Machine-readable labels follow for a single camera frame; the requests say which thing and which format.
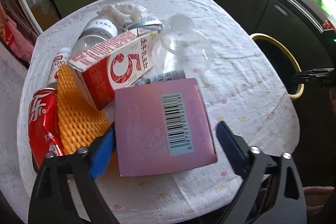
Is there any white floral tablecloth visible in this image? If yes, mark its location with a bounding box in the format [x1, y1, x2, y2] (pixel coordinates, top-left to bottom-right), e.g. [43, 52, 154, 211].
[18, 0, 299, 223]

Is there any yellow rimmed blue trash bin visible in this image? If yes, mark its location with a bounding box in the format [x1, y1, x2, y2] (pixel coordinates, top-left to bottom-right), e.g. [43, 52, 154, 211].
[250, 33, 304, 101]

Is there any white paper towel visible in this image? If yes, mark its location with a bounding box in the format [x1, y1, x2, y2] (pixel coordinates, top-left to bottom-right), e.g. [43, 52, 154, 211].
[97, 3, 146, 26]

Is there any red white milk carton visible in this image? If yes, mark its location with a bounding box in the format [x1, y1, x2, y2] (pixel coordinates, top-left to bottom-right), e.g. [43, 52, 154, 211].
[68, 28, 159, 110]

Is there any orange foam net sleeve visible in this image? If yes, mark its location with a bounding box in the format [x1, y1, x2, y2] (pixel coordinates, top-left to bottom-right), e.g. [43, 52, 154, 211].
[57, 65, 111, 155]

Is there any white supplement bottle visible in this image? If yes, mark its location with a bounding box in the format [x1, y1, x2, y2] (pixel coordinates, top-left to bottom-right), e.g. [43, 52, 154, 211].
[47, 48, 71, 89]

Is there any clear plastic dome lid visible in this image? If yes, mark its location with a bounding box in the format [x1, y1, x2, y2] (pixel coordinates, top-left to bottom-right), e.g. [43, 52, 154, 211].
[151, 14, 214, 78]

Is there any pink cardboard box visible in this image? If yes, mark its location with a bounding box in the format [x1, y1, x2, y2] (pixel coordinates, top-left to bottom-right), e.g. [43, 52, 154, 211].
[114, 78, 218, 177]

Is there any red crushed cola can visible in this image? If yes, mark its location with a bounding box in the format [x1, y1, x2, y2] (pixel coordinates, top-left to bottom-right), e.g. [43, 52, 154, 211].
[28, 88, 64, 166]

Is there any clear plastic water bottle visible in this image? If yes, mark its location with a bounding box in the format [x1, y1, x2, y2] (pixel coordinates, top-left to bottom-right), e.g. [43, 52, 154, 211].
[71, 16, 118, 58]

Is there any red checkered apron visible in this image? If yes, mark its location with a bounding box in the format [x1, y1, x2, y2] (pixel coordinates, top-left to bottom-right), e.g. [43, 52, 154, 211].
[1, 0, 38, 63]

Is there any small silver blue tube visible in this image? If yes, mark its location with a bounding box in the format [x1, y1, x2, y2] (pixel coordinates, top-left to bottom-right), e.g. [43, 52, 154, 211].
[132, 70, 186, 86]

